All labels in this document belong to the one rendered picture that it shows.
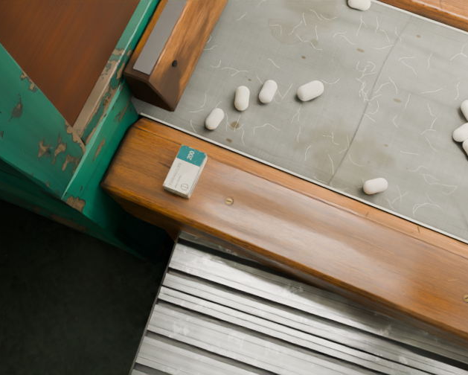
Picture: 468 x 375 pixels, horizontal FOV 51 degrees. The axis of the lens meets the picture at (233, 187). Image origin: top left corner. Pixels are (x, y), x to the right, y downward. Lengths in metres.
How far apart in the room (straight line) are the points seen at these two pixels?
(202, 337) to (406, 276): 0.28
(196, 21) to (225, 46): 0.10
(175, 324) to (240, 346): 0.10
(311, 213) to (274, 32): 0.28
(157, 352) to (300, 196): 0.29
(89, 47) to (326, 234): 0.35
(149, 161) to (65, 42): 0.21
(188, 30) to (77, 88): 0.17
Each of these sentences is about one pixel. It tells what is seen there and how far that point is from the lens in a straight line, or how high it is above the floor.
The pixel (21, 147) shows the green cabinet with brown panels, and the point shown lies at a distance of 0.48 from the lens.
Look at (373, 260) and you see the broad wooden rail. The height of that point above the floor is 0.76.
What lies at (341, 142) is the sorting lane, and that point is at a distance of 0.70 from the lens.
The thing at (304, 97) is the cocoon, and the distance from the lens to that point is 0.69.
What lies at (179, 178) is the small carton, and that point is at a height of 0.78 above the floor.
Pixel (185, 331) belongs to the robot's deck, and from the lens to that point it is 0.71.
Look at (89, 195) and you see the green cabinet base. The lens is 0.66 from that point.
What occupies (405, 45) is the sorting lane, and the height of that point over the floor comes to 0.74.
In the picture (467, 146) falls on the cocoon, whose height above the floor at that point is 0.75.
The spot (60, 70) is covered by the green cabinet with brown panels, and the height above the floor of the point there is 0.95.
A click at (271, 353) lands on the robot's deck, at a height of 0.67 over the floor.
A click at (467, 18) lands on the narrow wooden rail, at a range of 0.81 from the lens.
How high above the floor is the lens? 1.38
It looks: 75 degrees down
